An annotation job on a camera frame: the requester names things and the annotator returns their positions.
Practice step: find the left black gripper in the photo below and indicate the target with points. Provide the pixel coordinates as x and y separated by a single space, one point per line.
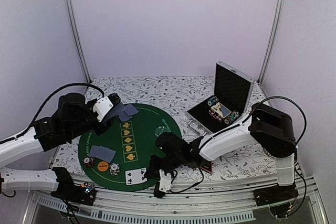
104 127

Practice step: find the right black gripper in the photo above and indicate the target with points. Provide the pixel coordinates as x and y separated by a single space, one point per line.
152 169

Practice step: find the face up clubs card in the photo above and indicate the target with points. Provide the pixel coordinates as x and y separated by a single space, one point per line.
135 176

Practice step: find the blue backed cards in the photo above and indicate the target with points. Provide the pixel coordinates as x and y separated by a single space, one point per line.
113 112

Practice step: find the dark red chip stack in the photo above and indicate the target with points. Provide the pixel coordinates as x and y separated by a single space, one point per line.
89 162

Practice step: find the orange big blind button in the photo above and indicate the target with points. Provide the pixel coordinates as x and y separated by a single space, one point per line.
103 166

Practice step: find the row of poker chips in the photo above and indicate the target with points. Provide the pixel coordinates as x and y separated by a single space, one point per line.
212 101

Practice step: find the dealt cards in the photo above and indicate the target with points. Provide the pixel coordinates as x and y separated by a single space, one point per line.
96 151

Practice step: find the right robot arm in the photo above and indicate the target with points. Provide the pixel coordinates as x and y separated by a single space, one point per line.
264 125

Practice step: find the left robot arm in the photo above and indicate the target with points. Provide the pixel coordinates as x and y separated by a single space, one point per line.
74 117

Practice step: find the clear dealer button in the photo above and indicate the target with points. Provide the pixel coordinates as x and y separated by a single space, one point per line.
161 129

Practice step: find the round green poker mat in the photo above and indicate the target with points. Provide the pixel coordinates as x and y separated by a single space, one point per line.
134 143

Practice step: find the red black triangular button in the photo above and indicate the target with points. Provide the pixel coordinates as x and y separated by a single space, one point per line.
207 167

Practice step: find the boxed card deck in case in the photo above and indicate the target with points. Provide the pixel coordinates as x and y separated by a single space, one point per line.
220 110

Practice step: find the front row poker chips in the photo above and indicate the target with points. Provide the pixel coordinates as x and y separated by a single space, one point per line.
233 116

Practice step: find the aluminium poker chip case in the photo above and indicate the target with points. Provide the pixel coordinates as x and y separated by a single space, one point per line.
233 89

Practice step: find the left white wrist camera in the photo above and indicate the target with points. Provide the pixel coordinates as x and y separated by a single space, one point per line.
106 104

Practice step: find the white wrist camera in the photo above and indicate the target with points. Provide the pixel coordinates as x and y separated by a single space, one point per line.
164 184
106 104

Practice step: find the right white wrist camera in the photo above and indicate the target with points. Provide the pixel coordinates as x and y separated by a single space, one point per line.
164 184

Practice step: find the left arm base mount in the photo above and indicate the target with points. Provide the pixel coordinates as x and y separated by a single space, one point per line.
84 194

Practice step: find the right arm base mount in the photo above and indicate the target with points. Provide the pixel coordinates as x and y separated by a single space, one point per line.
275 194

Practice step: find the left aluminium frame post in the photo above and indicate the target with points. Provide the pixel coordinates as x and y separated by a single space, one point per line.
76 38

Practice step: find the aluminium frame post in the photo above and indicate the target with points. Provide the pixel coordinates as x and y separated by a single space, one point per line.
76 38
271 40

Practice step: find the right aluminium frame post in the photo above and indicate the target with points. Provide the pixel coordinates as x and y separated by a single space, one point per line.
271 40

